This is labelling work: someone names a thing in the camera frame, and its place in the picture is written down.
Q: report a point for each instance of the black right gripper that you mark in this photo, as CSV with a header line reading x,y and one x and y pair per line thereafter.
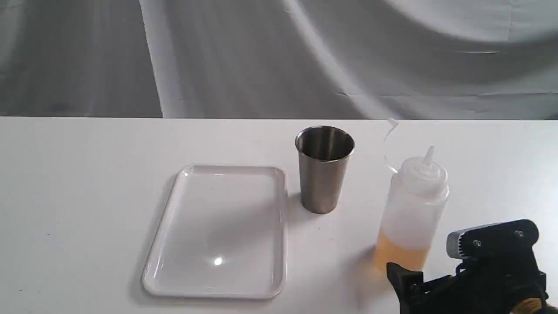
x,y
498,275

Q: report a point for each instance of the clear squeeze bottle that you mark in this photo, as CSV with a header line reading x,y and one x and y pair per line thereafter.
x,y
418,194

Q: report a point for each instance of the stainless steel cup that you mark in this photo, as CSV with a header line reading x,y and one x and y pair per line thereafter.
x,y
323,154

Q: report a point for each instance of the white plastic tray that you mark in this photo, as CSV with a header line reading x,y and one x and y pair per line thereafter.
x,y
222,235

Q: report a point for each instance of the grey backdrop cloth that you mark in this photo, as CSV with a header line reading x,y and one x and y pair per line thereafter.
x,y
280,59

